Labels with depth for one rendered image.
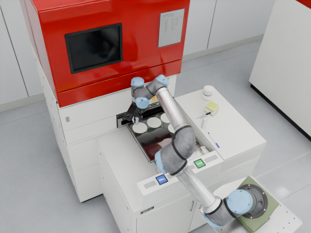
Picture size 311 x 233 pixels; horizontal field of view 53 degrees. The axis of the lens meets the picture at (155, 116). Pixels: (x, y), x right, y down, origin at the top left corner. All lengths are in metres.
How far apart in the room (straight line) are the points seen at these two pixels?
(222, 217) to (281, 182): 1.61
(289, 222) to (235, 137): 0.59
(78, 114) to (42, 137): 1.44
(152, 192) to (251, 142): 0.74
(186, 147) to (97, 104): 0.73
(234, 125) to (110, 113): 0.84
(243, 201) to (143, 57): 0.96
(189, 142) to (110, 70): 0.63
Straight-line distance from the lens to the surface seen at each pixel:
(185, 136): 1.53
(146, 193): 1.78
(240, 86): 4.12
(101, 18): 1.63
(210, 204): 1.70
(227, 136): 2.11
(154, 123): 2.19
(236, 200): 1.68
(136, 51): 1.81
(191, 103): 2.27
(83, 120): 2.06
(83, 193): 2.70
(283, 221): 2.04
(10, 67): 3.50
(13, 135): 3.53
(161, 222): 2.20
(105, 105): 2.04
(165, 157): 1.55
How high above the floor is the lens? 2.49
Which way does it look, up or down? 45 degrees down
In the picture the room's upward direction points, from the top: 4 degrees clockwise
